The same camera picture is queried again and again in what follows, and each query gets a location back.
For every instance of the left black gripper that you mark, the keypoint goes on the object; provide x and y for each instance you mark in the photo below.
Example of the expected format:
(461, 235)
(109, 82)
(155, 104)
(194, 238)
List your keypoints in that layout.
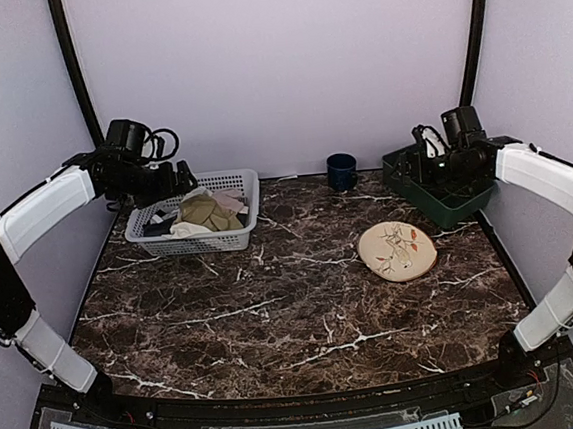
(168, 187)

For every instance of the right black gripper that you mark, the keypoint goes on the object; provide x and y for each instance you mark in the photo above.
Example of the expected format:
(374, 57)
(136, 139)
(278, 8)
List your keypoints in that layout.
(420, 160)

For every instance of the olive green underwear white waistband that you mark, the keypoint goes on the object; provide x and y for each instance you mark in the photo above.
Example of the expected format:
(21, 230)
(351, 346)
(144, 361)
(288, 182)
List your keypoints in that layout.
(200, 214)

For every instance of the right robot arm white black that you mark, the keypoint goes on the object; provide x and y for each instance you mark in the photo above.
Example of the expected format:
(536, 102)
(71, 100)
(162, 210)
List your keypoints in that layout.
(530, 168)

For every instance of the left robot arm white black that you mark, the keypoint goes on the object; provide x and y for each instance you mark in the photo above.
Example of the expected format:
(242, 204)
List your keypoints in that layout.
(23, 224)

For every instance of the pink underwear in basket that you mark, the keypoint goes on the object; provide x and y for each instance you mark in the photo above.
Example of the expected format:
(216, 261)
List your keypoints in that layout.
(232, 200)

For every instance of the green compartment tray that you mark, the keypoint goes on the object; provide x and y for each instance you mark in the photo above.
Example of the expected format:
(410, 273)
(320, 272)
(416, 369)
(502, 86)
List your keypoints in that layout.
(445, 206)

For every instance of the black garment in basket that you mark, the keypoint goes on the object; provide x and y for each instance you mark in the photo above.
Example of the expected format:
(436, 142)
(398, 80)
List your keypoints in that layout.
(159, 224)

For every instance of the white plastic laundry basket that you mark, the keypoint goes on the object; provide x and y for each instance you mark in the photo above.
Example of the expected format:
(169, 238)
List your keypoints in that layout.
(244, 181)

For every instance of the beige bird pattern plate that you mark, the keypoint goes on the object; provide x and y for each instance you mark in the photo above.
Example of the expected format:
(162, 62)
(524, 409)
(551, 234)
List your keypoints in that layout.
(397, 251)

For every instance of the dark blue mug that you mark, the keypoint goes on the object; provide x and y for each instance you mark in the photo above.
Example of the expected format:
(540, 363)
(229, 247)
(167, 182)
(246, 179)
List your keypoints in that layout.
(341, 172)

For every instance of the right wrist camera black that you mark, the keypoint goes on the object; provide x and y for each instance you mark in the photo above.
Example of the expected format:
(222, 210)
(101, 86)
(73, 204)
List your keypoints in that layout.
(460, 122)

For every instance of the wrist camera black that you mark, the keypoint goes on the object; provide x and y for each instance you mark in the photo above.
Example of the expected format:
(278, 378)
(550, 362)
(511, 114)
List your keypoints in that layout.
(127, 135)
(460, 122)

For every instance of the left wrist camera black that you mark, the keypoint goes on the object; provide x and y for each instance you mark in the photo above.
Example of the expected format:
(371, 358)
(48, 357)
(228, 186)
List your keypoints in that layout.
(127, 135)

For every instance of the left black frame post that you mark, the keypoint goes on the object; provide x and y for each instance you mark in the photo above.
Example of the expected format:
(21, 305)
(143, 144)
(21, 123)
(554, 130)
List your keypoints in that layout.
(73, 68)

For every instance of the black frame post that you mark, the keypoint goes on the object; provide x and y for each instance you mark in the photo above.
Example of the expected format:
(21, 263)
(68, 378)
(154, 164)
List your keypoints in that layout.
(474, 47)
(73, 68)

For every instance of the right black frame post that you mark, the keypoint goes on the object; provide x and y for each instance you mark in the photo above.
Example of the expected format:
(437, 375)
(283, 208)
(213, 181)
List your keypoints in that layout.
(474, 47)

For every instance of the black front rail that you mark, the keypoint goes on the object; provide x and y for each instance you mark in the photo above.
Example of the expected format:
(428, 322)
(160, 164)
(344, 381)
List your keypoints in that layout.
(470, 389)

